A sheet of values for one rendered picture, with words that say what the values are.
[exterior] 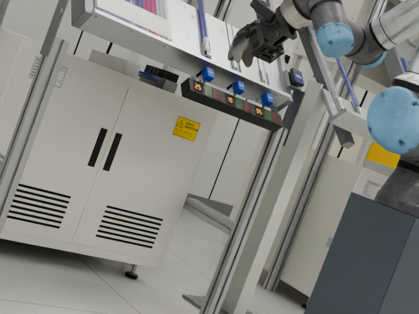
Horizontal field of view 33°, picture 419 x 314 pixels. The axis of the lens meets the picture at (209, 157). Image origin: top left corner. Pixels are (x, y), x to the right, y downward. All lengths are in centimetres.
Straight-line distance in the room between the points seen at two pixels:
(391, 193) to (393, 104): 21
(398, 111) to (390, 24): 32
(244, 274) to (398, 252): 99
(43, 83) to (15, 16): 204
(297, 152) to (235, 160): 226
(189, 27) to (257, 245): 78
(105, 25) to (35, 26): 204
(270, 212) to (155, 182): 39
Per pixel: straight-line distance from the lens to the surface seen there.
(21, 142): 169
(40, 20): 374
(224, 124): 440
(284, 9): 165
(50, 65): 167
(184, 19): 192
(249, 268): 231
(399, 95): 136
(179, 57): 182
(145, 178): 221
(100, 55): 231
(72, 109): 205
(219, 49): 195
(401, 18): 162
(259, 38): 168
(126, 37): 175
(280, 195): 228
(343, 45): 155
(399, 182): 148
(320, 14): 157
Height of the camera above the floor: 59
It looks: 3 degrees down
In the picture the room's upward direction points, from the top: 21 degrees clockwise
